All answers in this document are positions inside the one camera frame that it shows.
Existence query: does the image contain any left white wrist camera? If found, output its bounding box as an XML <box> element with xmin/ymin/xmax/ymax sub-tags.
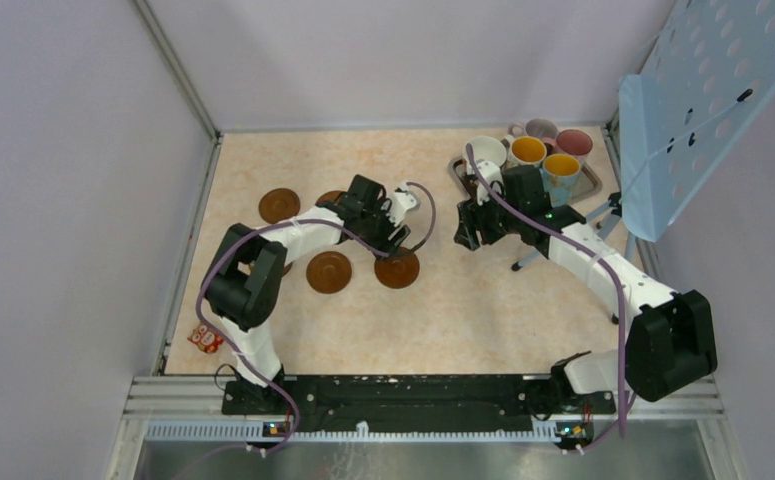
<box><xmin>384</xmin><ymin>182</ymin><xmax>420</xmax><ymax>226</ymax></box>

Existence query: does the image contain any white and brown cup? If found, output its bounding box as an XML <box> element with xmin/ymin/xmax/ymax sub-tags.
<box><xmin>462</xmin><ymin>135</ymin><xmax>508</xmax><ymax>175</ymax></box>

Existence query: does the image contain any metal tray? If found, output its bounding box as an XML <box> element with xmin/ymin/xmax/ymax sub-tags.
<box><xmin>447</xmin><ymin>157</ymin><xmax>602</xmax><ymax>204</ymax></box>

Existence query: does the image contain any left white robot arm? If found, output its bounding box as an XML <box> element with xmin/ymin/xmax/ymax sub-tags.
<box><xmin>196</xmin><ymin>175</ymin><xmax>420</xmax><ymax>414</ymax></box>

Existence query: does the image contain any pink mug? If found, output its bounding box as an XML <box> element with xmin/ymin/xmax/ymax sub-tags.
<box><xmin>555</xmin><ymin>129</ymin><xmax>594</xmax><ymax>164</ymax></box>

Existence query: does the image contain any light blue music stand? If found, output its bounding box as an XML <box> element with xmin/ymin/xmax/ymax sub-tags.
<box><xmin>510</xmin><ymin>0</ymin><xmax>775</xmax><ymax>326</ymax></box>

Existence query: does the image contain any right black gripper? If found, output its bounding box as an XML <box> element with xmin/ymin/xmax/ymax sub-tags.
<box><xmin>455</xmin><ymin>184</ymin><xmax>524</xmax><ymax>251</ymax></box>

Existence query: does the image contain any floral mug yellow inside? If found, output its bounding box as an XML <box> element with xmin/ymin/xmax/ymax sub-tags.
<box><xmin>501</xmin><ymin>135</ymin><xmax>548</xmax><ymax>170</ymax></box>

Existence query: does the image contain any blue butterfly mug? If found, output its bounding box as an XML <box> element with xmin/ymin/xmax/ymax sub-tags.
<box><xmin>541</xmin><ymin>153</ymin><xmax>582</xmax><ymax>207</ymax></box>

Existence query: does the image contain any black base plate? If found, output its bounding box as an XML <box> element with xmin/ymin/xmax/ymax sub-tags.
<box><xmin>221</xmin><ymin>374</ymin><xmax>617</xmax><ymax>434</ymax></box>

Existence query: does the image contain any grey purple mug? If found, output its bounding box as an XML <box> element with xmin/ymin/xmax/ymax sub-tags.
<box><xmin>507</xmin><ymin>118</ymin><xmax>559</xmax><ymax>140</ymax></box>

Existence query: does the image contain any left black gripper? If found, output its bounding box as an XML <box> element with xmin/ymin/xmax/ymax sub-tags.
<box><xmin>358</xmin><ymin>195</ymin><xmax>409</xmax><ymax>261</ymax></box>

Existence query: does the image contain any small red owl sticker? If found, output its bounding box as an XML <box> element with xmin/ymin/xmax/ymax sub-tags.
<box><xmin>187</xmin><ymin>323</ymin><xmax>225</xmax><ymax>355</ymax></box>

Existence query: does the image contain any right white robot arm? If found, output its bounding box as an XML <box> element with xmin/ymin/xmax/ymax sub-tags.
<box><xmin>454</xmin><ymin>161</ymin><xmax>718</xmax><ymax>412</ymax></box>

